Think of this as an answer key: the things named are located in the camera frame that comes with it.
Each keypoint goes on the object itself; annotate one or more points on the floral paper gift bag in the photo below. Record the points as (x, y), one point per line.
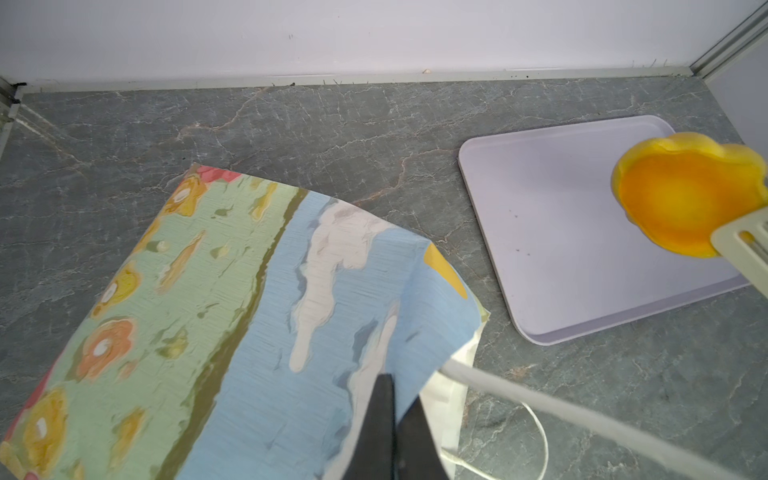
(241, 339)

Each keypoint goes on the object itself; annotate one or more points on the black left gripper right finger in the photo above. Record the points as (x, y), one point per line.
(416, 455)

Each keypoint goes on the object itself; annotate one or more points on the yellow fake bread roll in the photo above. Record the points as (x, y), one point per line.
(679, 189)

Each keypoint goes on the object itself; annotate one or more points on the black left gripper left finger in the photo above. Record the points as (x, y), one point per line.
(374, 454)

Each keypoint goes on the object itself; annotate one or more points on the lavender plastic tray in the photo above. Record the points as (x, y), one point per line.
(568, 261)

